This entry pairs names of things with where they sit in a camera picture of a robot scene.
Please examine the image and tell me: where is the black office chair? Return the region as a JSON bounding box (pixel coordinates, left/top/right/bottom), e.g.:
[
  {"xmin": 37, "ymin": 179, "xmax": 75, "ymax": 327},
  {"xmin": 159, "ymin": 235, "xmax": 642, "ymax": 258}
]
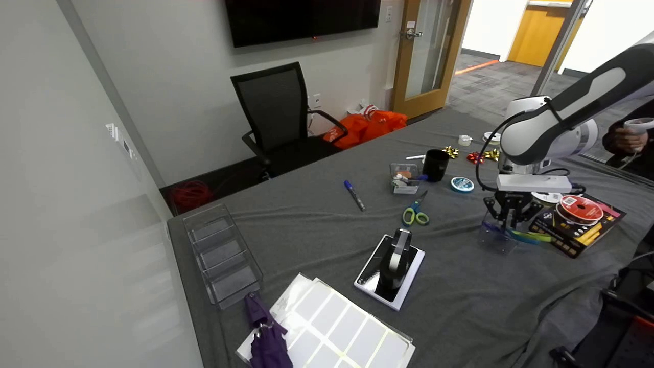
[{"xmin": 230, "ymin": 61, "xmax": 348, "ymax": 179}]

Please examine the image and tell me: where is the black tape dispenser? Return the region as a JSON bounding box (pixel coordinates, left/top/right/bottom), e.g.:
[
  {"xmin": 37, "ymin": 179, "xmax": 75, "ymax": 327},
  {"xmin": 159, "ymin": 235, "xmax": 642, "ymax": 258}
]
[{"xmin": 387, "ymin": 229, "xmax": 413, "ymax": 276}]

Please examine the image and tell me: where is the black mug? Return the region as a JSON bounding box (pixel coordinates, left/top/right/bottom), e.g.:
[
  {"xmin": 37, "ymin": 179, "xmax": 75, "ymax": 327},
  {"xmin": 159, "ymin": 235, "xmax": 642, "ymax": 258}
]
[{"xmin": 423, "ymin": 150, "xmax": 450, "ymax": 182}]

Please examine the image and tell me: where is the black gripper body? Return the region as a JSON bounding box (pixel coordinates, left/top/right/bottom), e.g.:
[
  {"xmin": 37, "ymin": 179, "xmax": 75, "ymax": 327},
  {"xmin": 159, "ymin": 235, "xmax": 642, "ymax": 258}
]
[{"xmin": 482, "ymin": 190, "xmax": 541, "ymax": 234}]

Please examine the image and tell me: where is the clear compartment organizer tray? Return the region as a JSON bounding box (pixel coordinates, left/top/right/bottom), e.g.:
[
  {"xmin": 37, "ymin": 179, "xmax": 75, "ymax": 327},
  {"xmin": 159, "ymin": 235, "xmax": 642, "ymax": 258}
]
[{"xmin": 185, "ymin": 208, "xmax": 259, "ymax": 309}]

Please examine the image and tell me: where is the red gift bow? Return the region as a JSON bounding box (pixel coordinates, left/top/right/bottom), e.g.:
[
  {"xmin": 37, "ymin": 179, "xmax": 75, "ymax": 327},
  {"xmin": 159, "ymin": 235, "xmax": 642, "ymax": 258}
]
[{"xmin": 466, "ymin": 152, "xmax": 483, "ymax": 165}]

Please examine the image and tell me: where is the orange bag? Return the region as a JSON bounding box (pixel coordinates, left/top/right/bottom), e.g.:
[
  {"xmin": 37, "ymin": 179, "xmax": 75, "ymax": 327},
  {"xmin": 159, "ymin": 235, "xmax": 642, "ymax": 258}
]
[{"xmin": 322, "ymin": 110, "xmax": 407, "ymax": 150}]

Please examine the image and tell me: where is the wall television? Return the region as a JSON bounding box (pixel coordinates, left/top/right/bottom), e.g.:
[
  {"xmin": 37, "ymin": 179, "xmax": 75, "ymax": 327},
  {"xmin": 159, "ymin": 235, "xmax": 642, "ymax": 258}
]
[{"xmin": 225, "ymin": 0, "xmax": 380, "ymax": 48}]

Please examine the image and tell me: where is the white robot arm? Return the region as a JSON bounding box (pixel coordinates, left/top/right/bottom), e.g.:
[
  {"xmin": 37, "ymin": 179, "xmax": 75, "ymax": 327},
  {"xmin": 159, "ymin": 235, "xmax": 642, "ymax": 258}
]
[{"xmin": 483, "ymin": 40, "xmax": 654, "ymax": 229}]

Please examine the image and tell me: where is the red ribbon spool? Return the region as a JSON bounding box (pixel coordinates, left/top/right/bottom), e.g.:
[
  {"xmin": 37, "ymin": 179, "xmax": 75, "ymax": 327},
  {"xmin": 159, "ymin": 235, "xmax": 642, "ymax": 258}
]
[{"xmin": 556, "ymin": 197, "xmax": 605, "ymax": 225}]

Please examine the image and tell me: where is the grey table cloth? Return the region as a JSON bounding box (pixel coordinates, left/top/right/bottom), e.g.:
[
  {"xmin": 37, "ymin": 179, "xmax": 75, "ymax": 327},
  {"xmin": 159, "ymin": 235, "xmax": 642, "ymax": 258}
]
[{"xmin": 168, "ymin": 110, "xmax": 654, "ymax": 368}]

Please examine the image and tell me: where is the blue pen on table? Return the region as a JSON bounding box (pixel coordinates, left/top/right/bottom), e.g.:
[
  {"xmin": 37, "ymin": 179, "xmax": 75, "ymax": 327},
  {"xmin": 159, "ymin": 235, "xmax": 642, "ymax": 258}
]
[{"xmin": 342, "ymin": 180, "xmax": 365, "ymax": 210}]

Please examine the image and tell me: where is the wooden door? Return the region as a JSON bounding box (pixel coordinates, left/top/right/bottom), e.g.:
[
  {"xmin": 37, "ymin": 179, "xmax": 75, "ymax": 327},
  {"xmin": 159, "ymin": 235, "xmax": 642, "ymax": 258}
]
[{"xmin": 390, "ymin": 0, "xmax": 471, "ymax": 118}]

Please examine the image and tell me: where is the purple cloth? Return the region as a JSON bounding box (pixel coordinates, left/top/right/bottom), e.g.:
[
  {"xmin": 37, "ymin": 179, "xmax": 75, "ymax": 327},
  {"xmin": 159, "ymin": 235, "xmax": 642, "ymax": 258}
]
[{"xmin": 245, "ymin": 294, "xmax": 291, "ymax": 368}]

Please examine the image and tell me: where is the black yellow ribbon box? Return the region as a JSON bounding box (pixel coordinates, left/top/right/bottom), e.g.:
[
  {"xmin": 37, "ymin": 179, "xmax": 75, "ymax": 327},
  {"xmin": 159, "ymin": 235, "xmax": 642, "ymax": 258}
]
[{"xmin": 529, "ymin": 194, "xmax": 624, "ymax": 258}]

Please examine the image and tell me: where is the blue tape roll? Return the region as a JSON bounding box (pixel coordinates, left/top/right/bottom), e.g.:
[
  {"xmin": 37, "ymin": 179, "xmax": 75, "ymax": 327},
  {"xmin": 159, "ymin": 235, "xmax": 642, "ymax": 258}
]
[{"xmin": 450, "ymin": 177, "xmax": 476, "ymax": 194}]

